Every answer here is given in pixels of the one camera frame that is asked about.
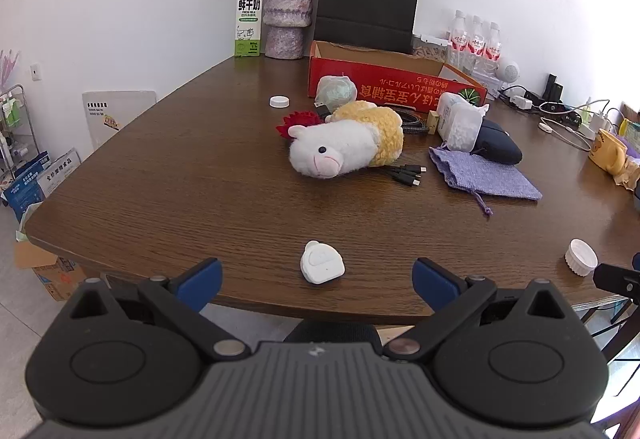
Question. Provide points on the purple textured vase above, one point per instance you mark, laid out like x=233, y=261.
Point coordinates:
x=287, y=14

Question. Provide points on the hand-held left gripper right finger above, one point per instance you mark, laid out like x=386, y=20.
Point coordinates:
x=435, y=286

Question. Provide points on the black upright device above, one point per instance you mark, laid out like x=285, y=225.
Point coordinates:
x=552, y=89

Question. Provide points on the clear seed container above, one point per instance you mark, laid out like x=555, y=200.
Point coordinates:
x=430, y=49

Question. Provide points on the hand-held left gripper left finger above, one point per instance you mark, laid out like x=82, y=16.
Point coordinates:
x=205, y=281

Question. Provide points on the small beige eraser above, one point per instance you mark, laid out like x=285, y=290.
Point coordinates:
x=432, y=121

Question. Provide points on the white and yellow plush alpaca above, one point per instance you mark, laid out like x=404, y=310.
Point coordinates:
x=340, y=144

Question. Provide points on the white wall socket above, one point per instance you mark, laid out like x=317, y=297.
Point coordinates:
x=34, y=71

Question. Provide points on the green item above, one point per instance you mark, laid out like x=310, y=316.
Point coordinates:
x=336, y=90

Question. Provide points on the white ribbed jar lid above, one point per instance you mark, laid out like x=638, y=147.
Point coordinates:
x=581, y=257

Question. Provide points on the white and green milk carton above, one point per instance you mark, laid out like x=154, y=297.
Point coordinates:
x=248, y=19

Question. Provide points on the yellow mug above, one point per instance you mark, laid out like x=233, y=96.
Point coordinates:
x=607, y=151

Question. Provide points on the white printed carton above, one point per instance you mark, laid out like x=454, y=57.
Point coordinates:
x=62, y=169

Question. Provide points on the small white bottle cap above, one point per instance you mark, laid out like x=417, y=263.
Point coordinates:
x=279, y=102

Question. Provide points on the small white plastic case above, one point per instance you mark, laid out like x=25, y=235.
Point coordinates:
x=322, y=264

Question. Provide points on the white charger plug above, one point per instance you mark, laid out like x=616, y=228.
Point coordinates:
x=520, y=101

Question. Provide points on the dark navy pouch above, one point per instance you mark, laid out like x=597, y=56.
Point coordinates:
x=500, y=146

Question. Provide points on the red cardboard box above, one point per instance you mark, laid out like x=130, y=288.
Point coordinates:
x=380, y=81

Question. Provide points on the brown cardboard box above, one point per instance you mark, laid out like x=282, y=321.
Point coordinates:
x=50, y=269

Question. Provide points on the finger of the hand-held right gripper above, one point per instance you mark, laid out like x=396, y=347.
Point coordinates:
x=617, y=281

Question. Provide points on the white sign board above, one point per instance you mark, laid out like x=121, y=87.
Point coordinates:
x=120, y=114

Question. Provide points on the crumpled brown paper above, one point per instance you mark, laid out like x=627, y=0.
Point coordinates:
x=627, y=171

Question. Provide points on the blue and white carton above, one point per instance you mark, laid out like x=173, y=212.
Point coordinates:
x=27, y=191

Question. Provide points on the translucent plastic pill box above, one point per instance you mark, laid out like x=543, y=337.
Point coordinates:
x=460, y=124

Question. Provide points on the water bottle with red label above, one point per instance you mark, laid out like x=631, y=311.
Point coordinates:
x=459, y=41
x=492, y=49
x=475, y=44

